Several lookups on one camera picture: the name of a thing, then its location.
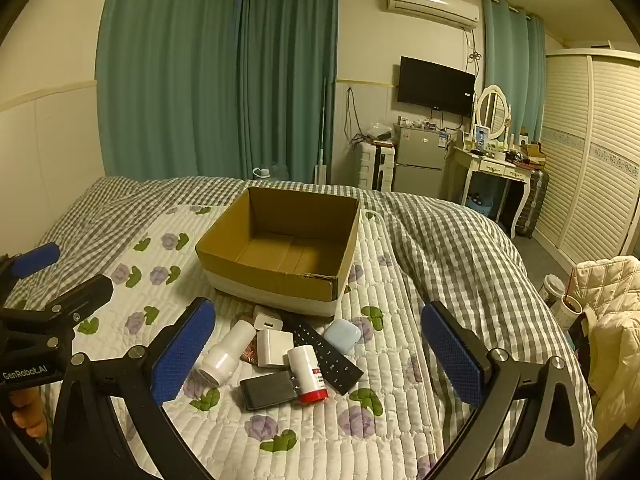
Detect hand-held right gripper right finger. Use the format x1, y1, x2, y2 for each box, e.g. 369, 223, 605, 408
421, 301, 593, 480

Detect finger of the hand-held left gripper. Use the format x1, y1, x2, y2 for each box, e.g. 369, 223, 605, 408
0, 242, 61, 302
0, 274, 115, 332

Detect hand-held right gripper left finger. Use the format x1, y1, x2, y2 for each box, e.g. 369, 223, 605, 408
50, 297, 217, 480

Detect white plastic bottle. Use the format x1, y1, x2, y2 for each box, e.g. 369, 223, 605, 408
196, 320, 258, 388

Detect large white power adapter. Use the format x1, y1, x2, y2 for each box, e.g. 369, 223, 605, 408
256, 329, 296, 368

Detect light blue earbud case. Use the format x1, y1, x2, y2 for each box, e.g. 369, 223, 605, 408
322, 319, 362, 356

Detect black remote control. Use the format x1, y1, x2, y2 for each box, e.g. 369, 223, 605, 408
282, 312, 364, 396

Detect cardboard box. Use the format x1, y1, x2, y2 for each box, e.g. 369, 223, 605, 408
194, 186, 362, 318

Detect person's left hand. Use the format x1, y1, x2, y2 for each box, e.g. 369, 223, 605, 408
0, 387, 51, 442

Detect floral quilted mat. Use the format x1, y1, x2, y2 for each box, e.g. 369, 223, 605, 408
10, 202, 451, 480

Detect small white charger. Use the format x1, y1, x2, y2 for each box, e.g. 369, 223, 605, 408
252, 305, 285, 332

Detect white paper cup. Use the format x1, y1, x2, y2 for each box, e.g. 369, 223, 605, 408
555, 295, 583, 333
539, 274, 566, 306

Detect white bottle with red cap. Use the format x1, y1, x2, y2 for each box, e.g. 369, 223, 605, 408
286, 346, 329, 405

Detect blue plastic basket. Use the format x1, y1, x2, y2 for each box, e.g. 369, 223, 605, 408
467, 192, 496, 218

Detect cream padded jacket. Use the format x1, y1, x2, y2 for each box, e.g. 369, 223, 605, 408
570, 255, 640, 451

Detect dark hard suitcase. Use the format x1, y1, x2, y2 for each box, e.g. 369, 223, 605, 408
510, 167, 550, 239

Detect white dressing table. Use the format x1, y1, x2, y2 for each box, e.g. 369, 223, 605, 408
452, 140, 538, 238

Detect grey small fridge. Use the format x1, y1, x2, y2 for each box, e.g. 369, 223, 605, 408
392, 124, 451, 200

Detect clear water jug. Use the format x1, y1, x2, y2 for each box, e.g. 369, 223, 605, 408
252, 162, 290, 181

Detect white ribbed suitcase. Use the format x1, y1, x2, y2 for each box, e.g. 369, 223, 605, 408
356, 141, 398, 192

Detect wide green curtain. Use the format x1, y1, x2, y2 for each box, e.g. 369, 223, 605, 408
95, 0, 246, 183

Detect white flat mop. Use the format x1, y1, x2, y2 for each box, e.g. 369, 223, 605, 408
312, 77, 331, 185

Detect white slatted wardrobe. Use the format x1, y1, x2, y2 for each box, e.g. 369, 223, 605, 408
532, 49, 640, 266

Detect oval white vanity mirror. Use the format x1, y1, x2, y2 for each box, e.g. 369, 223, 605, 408
475, 84, 513, 142

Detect green curtain beside wardrobe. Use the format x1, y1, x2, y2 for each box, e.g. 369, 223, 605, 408
482, 0, 547, 143

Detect narrow green curtain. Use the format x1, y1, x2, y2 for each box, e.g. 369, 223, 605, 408
237, 0, 341, 183

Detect white air conditioner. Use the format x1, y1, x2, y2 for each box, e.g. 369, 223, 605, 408
385, 0, 481, 30

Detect hanging black cables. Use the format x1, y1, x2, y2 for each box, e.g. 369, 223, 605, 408
345, 87, 368, 147

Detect black wall television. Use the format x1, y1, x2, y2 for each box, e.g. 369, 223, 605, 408
397, 56, 477, 117

